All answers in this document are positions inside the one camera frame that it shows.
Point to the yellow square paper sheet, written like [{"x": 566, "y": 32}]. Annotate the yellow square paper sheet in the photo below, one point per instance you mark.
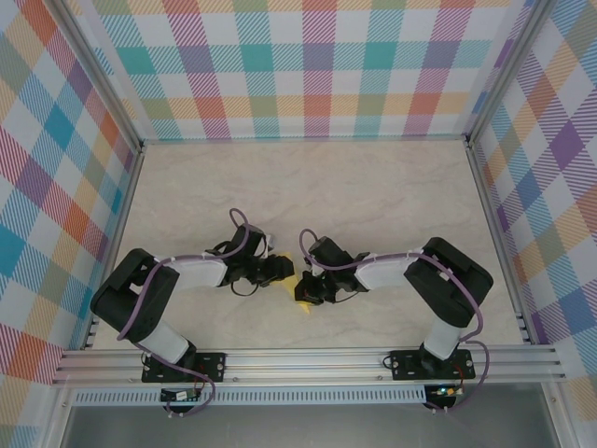
[{"x": 290, "y": 287}]

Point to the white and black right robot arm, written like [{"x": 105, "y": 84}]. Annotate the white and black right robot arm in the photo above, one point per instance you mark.
[{"x": 448, "y": 284}]

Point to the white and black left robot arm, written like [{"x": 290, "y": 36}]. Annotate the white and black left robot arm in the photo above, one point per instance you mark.
[{"x": 135, "y": 303}]

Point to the grey metal sheet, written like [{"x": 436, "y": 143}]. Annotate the grey metal sheet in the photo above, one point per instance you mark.
[{"x": 303, "y": 429}]

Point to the long aluminium mounting rail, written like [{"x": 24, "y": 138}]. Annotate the long aluminium mounting rail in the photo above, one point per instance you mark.
[{"x": 303, "y": 366}]

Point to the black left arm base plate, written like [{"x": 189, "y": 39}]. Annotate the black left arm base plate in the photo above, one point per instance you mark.
[{"x": 214, "y": 366}]

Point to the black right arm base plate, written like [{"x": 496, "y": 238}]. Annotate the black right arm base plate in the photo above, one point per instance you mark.
[{"x": 400, "y": 371}]

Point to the aluminium table side rail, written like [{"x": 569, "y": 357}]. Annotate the aluminium table side rail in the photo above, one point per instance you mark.
[
  {"x": 122, "y": 210},
  {"x": 490, "y": 210}
]

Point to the aluminium frame post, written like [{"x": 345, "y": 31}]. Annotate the aluminium frame post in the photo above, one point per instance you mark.
[
  {"x": 101, "y": 74},
  {"x": 506, "y": 70}
]

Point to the aluminium frame leg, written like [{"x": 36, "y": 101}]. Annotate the aluminium frame leg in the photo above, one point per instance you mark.
[
  {"x": 58, "y": 420},
  {"x": 559, "y": 420}
]

